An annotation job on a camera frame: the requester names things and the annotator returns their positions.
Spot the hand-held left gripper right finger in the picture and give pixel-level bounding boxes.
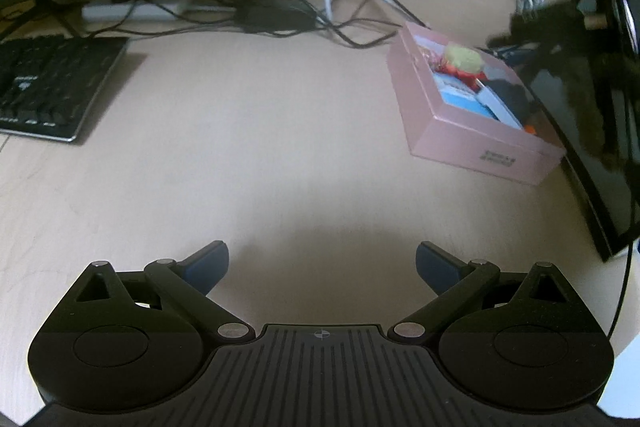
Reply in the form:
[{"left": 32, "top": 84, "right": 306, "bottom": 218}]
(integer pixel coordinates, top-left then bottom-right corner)
[{"left": 387, "top": 241, "right": 586, "bottom": 345}]

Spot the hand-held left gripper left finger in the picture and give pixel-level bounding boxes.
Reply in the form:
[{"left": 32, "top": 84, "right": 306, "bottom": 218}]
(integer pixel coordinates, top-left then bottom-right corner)
[{"left": 57, "top": 239, "right": 256, "bottom": 345}]

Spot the pink cardboard box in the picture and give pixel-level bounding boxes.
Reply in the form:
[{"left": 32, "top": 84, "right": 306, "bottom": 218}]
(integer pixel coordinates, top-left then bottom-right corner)
[{"left": 387, "top": 22, "right": 566, "bottom": 185}]

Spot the blue tissue packet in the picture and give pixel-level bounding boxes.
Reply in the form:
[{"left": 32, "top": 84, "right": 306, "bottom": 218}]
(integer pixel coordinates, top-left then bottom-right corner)
[{"left": 432, "top": 74, "right": 523, "bottom": 130}]

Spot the black cat plush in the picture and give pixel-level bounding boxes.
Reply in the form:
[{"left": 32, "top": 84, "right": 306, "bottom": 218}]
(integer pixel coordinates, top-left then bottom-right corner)
[{"left": 487, "top": 79, "right": 533, "bottom": 120}]

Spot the red toy figure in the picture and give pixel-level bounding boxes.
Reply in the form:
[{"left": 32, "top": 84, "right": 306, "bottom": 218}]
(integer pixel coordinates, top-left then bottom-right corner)
[{"left": 435, "top": 57, "right": 488, "bottom": 88}]

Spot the yellow pudding toy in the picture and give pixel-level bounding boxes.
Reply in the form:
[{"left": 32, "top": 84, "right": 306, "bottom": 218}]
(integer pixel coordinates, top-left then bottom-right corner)
[{"left": 442, "top": 43, "right": 483, "bottom": 72}]

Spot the wooden desktop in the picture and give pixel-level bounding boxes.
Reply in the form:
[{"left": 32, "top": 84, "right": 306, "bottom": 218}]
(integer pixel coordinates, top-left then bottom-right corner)
[{"left": 0, "top": 7, "right": 640, "bottom": 408}]

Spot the black computer tower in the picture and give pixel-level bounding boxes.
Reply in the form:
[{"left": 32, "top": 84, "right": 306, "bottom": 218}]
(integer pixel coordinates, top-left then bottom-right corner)
[{"left": 520, "top": 0, "right": 640, "bottom": 263}]

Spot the black keyboard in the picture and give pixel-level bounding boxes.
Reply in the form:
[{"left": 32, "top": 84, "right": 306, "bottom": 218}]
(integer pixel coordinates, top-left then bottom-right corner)
[{"left": 0, "top": 34, "right": 130, "bottom": 142}]

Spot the black power adapter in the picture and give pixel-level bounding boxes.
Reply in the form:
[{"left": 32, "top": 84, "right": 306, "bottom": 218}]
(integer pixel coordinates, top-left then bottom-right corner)
[{"left": 245, "top": 0, "right": 321, "bottom": 32}]

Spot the white power strip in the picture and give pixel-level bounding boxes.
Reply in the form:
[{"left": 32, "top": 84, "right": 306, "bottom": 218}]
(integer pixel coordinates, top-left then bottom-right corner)
[{"left": 81, "top": 0, "right": 191, "bottom": 24}]

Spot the dark fuzzy object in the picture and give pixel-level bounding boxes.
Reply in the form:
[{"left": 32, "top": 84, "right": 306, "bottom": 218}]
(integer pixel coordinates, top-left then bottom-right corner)
[{"left": 487, "top": 0, "right": 631, "bottom": 168}]

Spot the thin black cable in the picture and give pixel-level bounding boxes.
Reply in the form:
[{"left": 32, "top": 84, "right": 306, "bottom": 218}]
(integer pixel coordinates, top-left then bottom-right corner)
[{"left": 607, "top": 237, "right": 640, "bottom": 343}]

